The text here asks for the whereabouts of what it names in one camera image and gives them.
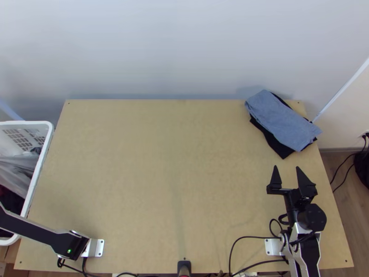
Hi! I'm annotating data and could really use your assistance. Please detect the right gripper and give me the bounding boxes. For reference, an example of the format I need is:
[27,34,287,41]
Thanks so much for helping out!
[266,165,318,224]

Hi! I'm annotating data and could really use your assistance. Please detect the white wall cable duct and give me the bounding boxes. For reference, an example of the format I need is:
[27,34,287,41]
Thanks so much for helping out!
[312,57,369,123]

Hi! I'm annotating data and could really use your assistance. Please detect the heap of clothes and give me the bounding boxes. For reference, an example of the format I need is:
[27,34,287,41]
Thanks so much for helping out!
[0,146,41,231]

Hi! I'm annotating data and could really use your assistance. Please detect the pile of folded clothes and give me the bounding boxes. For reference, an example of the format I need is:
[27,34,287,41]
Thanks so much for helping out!
[244,89,323,160]

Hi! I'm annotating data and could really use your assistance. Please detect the white laundry basket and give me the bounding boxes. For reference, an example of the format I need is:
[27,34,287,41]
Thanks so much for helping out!
[0,120,55,247]

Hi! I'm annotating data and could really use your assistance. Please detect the black bag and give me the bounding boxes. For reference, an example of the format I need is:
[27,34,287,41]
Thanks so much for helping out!
[354,140,369,190]

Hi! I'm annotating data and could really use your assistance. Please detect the black cable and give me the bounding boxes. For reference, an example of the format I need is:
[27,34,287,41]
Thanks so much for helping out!
[229,236,280,277]
[329,153,359,185]
[232,258,290,277]
[332,164,357,193]
[56,256,97,275]
[269,214,290,237]

